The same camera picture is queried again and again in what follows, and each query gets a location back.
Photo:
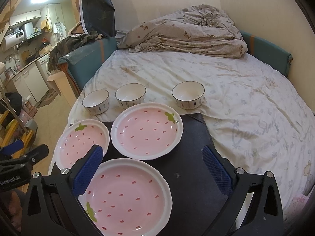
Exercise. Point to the dark hanging cloth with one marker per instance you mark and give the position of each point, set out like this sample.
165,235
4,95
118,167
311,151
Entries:
97,15

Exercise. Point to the yellow wooden rack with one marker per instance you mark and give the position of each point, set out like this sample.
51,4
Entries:
13,132

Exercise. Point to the pink strawberry plate front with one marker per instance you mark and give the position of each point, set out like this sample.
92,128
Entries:
128,197

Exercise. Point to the white water heater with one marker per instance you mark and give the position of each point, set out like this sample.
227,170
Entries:
12,39

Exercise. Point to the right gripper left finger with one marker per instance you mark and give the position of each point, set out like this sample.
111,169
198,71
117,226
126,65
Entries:
52,204

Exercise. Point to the white floral bed sheet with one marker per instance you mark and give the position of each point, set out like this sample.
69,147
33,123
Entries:
255,116

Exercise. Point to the pink strawberry plate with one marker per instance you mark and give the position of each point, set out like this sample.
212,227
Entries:
147,131
77,140
128,197

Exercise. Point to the camouflage jacket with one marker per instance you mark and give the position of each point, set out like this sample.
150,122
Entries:
69,44

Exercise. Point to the black leather mat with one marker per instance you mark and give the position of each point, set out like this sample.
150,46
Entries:
196,198

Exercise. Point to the pink bedside table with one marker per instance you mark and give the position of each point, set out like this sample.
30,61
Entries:
64,85

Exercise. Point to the white kitchen cabinets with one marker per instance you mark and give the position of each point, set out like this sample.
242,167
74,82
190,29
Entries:
31,81

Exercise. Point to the white bowl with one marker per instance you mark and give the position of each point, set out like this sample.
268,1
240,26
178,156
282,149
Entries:
130,94
96,102
188,95

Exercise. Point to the teal bed frame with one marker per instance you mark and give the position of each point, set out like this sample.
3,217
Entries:
81,64

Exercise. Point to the pink strawberry plate back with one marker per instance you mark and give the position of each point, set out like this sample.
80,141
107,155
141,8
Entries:
147,131

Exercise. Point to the black bag on rack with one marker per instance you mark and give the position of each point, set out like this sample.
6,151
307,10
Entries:
15,100

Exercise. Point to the beige crumpled duvet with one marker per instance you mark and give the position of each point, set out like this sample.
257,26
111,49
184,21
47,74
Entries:
201,29

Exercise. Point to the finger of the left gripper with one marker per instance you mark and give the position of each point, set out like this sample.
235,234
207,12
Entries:
32,157
12,148

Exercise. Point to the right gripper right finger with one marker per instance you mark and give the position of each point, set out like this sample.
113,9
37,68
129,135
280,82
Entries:
253,205

